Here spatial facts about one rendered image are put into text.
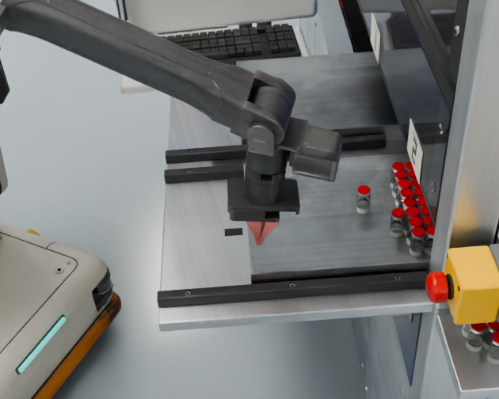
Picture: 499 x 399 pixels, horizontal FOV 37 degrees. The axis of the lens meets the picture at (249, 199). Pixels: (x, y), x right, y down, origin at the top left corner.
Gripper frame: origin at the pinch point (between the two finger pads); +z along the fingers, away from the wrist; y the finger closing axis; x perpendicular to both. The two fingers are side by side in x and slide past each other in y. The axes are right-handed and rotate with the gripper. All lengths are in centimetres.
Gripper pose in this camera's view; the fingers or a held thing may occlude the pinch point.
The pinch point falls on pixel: (258, 238)
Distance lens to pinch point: 113.3
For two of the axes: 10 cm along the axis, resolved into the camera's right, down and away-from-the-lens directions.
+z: -0.6, 7.5, 6.5
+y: 10.0, 0.2, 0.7
